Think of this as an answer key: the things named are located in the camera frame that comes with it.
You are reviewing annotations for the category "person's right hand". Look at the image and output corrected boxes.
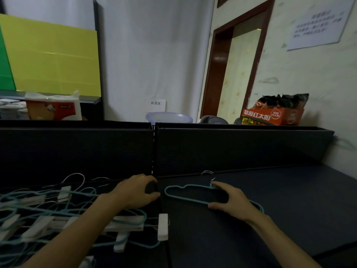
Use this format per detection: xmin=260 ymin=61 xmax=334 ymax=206
xmin=208 ymin=181 xmax=264 ymax=224

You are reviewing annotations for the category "person's left hand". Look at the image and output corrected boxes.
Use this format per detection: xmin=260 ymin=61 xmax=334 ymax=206
xmin=110 ymin=173 xmax=161 ymax=210

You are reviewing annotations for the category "teal wire hanger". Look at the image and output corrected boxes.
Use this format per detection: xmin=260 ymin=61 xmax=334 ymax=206
xmin=164 ymin=170 xmax=265 ymax=214

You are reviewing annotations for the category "pile of mixed hangers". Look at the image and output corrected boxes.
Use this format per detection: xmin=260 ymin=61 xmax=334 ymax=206
xmin=0 ymin=173 xmax=170 ymax=268

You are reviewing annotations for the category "person's left forearm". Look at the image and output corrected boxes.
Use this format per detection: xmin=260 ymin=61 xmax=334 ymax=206
xmin=21 ymin=192 xmax=132 ymax=268

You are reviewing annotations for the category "person's right forearm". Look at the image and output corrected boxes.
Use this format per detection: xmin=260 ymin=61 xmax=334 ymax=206
xmin=245 ymin=213 xmax=324 ymax=268

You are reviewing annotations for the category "black table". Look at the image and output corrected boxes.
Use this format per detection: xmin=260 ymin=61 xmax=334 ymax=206
xmin=0 ymin=164 xmax=357 ymax=268

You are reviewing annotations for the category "black back panel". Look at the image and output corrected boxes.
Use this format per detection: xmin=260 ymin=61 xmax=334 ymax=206
xmin=0 ymin=119 xmax=335 ymax=190

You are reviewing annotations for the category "lavender plastic basin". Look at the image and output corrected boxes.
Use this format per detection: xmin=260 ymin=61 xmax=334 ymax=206
xmin=145 ymin=112 xmax=193 ymax=125

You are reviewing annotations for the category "grey round container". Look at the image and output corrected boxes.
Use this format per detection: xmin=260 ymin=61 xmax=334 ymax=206
xmin=199 ymin=115 xmax=229 ymax=125

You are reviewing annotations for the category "small white label sign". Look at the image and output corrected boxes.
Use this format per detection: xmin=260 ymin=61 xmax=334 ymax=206
xmin=145 ymin=98 xmax=167 ymax=113

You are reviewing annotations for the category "orange snack carton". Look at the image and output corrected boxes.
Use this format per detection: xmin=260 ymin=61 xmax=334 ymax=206
xmin=241 ymin=93 xmax=309 ymax=127

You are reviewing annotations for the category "red tissue pack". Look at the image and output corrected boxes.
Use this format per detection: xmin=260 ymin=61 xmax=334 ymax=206
xmin=25 ymin=90 xmax=83 ymax=121

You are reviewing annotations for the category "row of white small boxes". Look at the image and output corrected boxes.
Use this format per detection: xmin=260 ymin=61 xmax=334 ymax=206
xmin=0 ymin=99 xmax=30 ymax=120

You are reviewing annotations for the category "grey wall shelf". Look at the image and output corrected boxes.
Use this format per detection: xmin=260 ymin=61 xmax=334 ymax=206
xmin=0 ymin=90 xmax=102 ymax=105

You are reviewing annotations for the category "brown door frame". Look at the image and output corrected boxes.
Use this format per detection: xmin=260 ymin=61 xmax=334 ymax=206
xmin=199 ymin=0 xmax=277 ymax=119

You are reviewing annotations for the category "yellow wall panel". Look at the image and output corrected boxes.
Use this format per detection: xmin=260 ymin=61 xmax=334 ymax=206
xmin=0 ymin=13 xmax=102 ymax=97

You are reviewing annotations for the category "green wall panel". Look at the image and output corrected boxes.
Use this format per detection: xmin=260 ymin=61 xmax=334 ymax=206
xmin=0 ymin=25 xmax=16 ymax=91

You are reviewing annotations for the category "white wall notice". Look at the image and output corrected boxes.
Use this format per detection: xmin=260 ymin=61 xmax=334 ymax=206
xmin=286 ymin=0 xmax=356 ymax=51

